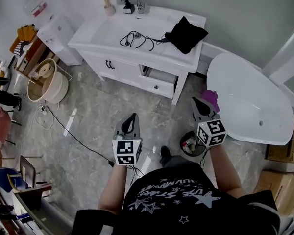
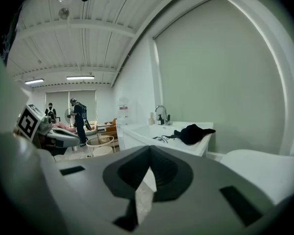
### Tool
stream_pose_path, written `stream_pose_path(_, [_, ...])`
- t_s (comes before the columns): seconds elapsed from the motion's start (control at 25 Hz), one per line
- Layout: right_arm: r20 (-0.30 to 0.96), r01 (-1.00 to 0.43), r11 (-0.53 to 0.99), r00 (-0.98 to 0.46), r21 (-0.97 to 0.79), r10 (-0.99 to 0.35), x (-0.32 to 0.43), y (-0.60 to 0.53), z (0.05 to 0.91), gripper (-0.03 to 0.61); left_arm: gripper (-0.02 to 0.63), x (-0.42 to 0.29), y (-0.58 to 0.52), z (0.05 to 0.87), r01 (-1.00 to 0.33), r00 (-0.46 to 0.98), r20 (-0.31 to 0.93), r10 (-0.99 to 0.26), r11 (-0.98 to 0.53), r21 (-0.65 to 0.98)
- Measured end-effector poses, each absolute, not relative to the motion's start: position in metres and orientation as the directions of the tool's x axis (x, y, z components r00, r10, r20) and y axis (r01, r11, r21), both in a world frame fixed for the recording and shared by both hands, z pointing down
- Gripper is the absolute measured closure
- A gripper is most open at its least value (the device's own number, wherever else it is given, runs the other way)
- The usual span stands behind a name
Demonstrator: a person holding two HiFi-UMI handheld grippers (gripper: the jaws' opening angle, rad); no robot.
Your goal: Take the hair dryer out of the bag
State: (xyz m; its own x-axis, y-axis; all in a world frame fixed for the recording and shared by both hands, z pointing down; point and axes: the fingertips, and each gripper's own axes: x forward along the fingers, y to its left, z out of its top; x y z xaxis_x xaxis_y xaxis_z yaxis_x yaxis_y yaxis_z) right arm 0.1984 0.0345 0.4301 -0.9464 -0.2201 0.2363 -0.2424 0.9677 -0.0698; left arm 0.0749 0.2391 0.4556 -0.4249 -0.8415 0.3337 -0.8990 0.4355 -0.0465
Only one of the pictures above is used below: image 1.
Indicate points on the person's black printed shirt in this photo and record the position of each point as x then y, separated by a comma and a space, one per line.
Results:
186, 204

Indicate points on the pink cloth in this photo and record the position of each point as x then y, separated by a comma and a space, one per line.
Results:
1, 124

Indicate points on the white vanity cabinet with sink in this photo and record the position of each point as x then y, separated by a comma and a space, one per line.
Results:
127, 57

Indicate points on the person's left forearm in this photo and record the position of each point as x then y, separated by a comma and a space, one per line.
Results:
111, 192

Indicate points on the cardboard box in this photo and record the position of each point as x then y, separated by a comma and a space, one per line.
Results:
281, 190
284, 150

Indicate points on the dark metal chair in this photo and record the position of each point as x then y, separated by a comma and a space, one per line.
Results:
28, 172

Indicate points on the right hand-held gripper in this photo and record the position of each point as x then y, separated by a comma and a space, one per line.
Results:
212, 132

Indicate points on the person's black shoe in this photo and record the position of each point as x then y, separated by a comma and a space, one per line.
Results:
164, 153

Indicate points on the person's right forearm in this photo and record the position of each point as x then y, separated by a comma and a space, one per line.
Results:
225, 170

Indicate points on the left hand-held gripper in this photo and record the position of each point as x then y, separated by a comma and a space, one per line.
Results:
126, 150

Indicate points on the white floor appliance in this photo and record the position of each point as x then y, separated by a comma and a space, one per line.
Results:
57, 35

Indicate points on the wooden shelf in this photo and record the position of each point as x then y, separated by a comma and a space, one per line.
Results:
33, 55

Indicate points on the black trash bin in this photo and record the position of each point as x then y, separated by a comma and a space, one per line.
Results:
188, 147

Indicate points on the beige vase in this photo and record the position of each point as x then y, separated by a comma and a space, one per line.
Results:
109, 8

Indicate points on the black soap dispenser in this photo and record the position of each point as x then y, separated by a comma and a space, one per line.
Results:
129, 8

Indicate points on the beige tape roll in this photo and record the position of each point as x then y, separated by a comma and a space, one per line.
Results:
46, 70

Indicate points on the chrome faucet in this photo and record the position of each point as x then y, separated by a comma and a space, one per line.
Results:
139, 5

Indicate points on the beige laundry basket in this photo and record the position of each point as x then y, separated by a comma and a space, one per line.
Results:
56, 87

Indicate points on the yellow cloth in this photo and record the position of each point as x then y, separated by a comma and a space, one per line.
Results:
24, 34

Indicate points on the white bathtub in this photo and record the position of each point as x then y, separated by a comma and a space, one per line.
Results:
247, 97

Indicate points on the purple cloth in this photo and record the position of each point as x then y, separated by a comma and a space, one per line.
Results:
210, 95

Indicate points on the black cloth bag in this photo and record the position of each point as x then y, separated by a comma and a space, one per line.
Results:
186, 34

